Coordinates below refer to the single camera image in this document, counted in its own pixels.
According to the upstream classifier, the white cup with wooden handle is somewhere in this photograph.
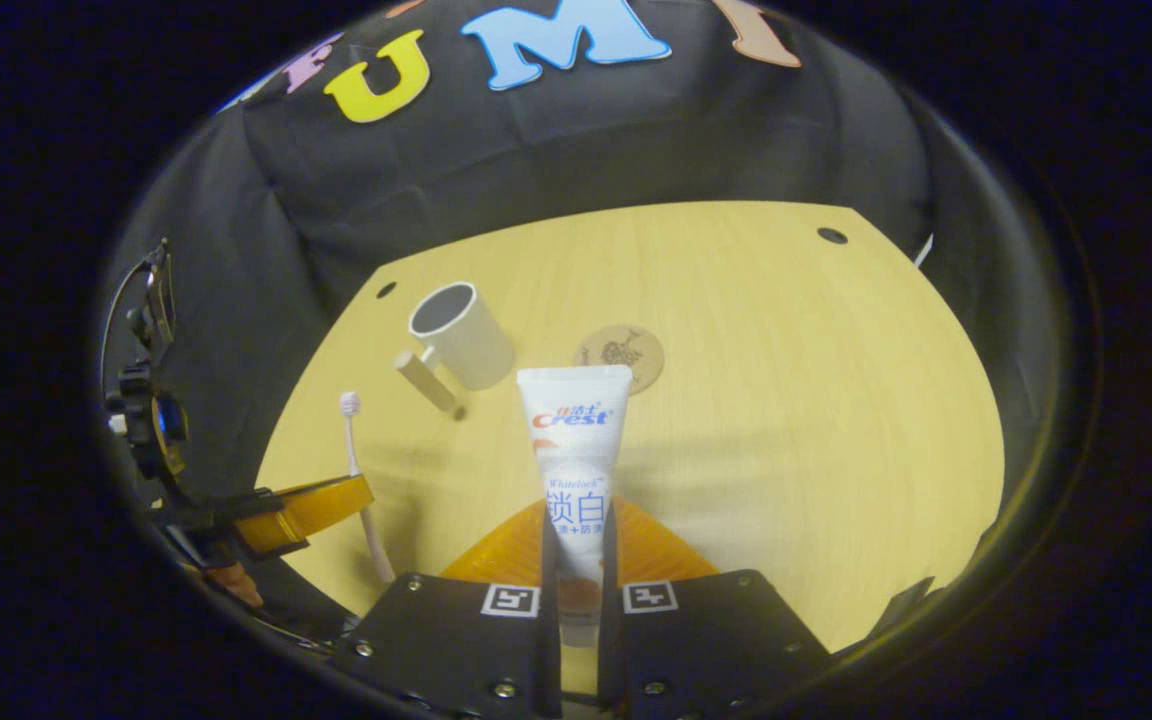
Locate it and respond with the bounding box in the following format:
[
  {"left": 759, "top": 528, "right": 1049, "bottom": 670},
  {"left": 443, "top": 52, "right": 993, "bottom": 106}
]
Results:
[{"left": 394, "top": 282, "right": 517, "bottom": 421}]

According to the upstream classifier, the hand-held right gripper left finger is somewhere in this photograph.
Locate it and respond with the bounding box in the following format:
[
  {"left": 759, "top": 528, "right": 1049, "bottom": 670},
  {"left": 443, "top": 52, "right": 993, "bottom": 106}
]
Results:
[{"left": 329, "top": 498, "right": 564, "bottom": 720}]

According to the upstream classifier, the white toothpaste tube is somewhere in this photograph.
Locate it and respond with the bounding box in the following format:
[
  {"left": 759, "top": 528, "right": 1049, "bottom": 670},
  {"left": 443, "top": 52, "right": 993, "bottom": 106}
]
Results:
[{"left": 516, "top": 364, "right": 634, "bottom": 649}]

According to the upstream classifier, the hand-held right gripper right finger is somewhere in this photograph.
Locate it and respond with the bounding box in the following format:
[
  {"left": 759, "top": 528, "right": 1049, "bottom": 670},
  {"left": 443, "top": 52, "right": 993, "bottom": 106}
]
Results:
[{"left": 596, "top": 498, "right": 834, "bottom": 720}]

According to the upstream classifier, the white toothbrush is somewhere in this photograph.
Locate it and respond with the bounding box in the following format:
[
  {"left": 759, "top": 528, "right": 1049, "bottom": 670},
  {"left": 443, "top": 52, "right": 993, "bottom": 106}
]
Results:
[{"left": 339, "top": 391, "right": 397, "bottom": 586}]

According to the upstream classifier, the round wooden coaster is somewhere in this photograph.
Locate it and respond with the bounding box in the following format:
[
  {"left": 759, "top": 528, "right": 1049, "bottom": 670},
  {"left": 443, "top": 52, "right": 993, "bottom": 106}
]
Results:
[{"left": 573, "top": 324, "right": 666, "bottom": 397}]

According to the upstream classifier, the black backdrop cloth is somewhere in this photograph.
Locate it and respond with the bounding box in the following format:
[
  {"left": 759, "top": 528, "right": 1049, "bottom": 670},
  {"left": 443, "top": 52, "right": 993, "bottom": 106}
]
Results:
[{"left": 101, "top": 0, "right": 1072, "bottom": 621}]

